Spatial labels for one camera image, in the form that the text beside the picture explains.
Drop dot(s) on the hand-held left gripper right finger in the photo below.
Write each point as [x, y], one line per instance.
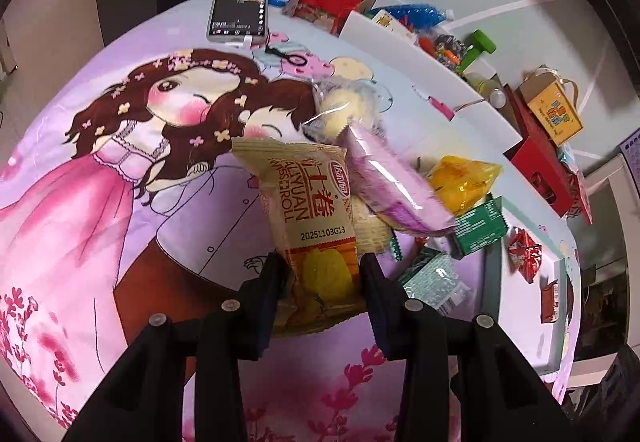
[372, 292]

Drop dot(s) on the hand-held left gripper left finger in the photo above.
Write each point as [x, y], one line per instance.
[269, 287]

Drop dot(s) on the mint green snack packet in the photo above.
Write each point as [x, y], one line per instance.
[435, 279]

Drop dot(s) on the clear green-edged cookie packet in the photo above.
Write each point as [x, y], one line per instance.
[372, 227]

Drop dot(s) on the beige swiss roll packet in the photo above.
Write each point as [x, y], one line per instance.
[310, 202]

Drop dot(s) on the pink snack packet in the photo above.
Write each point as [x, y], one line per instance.
[390, 177]

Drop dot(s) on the dark green snack packet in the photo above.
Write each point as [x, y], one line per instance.
[480, 227]

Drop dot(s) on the yellow snack packet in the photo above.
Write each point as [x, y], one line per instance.
[462, 182]

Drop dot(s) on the red and white snack packet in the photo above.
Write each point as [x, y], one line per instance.
[551, 302]

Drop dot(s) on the printed cartoon blanket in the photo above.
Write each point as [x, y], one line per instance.
[100, 222]

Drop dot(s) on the clear wrapped cream bun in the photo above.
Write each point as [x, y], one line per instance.
[337, 107]

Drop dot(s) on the red gift box with cutout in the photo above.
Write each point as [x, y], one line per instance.
[540, 167]

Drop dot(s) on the white cardboard box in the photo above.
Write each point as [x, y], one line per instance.
[425, 67]

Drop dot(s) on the colourful toy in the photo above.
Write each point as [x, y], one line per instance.
[447, 49]

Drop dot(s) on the green dumbbell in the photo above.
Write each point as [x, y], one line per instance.
[477, 47]

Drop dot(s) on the small yellow and white box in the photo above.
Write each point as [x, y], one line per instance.
[392, 22]

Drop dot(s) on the smartphone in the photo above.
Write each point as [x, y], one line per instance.
[239, 4]

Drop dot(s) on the purple pegboard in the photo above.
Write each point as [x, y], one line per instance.
[631, 147]

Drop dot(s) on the white frame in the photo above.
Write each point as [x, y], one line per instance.
[605, 222]

